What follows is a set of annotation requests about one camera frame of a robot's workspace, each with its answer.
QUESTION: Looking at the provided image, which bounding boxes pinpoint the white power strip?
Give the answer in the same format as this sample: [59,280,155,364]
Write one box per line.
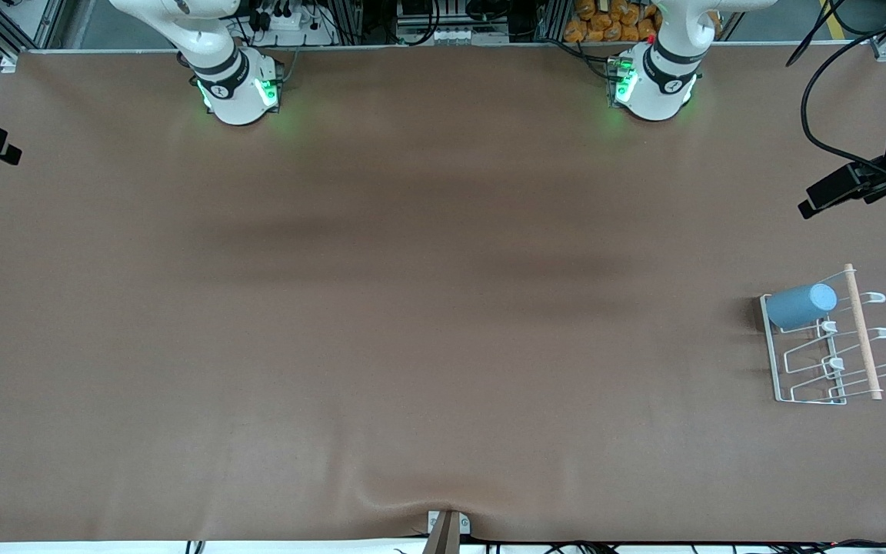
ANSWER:
[247,0,336,47]

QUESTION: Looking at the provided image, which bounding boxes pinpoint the metal table edge bracket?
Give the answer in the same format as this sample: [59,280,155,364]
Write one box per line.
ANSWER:
[428,509,471,554]

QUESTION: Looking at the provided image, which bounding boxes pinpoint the white wire cup rack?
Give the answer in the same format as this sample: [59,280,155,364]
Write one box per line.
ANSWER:
[760,264,886,405]

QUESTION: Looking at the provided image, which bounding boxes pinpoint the pile of orange packets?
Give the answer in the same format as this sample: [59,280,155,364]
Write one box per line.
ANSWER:
[564,0,663,43]

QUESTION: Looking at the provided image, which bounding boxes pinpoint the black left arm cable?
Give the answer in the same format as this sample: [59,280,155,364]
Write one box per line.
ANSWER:
[785,0,848,68]
[800,14,886,191]

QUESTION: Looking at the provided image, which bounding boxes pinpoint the blue plastic cup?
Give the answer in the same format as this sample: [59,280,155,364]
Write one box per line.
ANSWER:
[766,283,838,332]

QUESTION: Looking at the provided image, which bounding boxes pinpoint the brown table mat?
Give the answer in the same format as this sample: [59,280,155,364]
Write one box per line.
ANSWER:
[0,42,886,543]

